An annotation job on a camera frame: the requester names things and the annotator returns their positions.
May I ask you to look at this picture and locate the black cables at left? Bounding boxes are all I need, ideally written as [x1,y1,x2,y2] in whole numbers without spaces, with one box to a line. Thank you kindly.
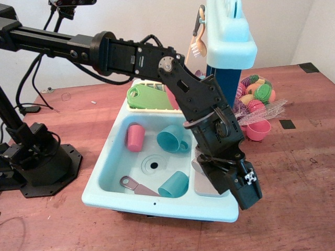
[14,10,63,116]

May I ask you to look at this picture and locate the pink toy plate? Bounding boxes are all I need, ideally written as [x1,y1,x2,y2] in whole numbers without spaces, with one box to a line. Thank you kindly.
[165,86,179,110]

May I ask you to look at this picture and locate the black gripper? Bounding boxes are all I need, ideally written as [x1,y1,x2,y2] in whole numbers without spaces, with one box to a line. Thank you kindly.
[183,105,263,210]

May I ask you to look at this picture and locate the grey toy faucet with lever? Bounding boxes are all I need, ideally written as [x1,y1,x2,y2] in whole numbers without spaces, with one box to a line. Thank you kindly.
[191,146,207,177]

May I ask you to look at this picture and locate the black tape patch near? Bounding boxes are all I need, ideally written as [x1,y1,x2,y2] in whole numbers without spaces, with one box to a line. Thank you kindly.
[279,120,296,130]

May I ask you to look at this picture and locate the light blue toy sink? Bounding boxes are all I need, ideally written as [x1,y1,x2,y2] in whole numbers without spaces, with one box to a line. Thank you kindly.
[81,79,240,223]

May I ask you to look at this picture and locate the black tape patch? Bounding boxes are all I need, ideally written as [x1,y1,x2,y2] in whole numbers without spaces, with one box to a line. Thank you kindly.
[279,120,296,130]
[299,62,319,74]

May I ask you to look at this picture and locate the light blue toy shelf tower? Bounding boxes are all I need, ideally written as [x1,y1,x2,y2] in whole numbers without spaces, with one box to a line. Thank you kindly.
[205,0,257,106]

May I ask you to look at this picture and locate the black tape patch far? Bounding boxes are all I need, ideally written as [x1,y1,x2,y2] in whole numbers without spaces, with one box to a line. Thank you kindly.
[299,62,319,74]

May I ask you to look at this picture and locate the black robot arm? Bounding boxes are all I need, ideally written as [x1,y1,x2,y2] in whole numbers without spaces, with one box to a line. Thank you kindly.
[1,4,262,210]

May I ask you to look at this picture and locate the pink toy cup in sink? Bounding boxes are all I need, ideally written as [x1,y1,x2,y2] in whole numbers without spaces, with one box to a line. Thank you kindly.
[127,124,145,152]

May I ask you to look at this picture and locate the camera on stand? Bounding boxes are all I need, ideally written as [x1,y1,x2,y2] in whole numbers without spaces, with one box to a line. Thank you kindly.
[48,0,97,20]

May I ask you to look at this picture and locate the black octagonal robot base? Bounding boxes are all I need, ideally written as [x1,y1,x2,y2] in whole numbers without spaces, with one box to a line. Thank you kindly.
[1,122,82,198]

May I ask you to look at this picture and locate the mesh bag of toy fruit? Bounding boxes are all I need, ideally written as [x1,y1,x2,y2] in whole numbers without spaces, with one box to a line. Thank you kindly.
[232,75,287,126]

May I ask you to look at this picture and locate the cream dish rack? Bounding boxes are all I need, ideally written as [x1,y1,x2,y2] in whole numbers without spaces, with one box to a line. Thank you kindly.
[126,79,182,114]

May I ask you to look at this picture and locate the teal toy mug with handle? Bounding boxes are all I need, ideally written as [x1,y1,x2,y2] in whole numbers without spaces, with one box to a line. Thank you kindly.
[157,125,190,153]

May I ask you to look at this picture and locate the pink toy cup on table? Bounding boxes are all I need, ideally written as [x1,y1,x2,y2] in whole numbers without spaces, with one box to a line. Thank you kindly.
[241,120,271,142]

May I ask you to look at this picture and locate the teal toy cup lying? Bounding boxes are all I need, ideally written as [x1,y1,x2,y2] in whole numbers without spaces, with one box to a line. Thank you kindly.
[158,171,189,198]

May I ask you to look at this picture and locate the orange toy spoon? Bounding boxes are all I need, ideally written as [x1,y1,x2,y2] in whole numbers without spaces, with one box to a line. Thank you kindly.
[193,24,207,57]

